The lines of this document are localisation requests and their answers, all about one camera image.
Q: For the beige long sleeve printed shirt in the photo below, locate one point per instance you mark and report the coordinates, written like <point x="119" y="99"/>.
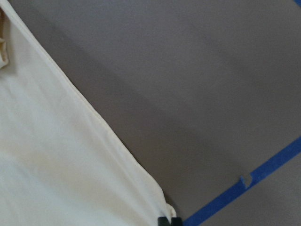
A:
<point x="60" y="162"/>

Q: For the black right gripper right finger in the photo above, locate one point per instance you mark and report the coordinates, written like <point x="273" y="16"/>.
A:
<point x="176" y="221"/>

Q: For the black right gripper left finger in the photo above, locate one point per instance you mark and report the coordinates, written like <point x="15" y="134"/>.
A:
<point x="163" y="221"/>

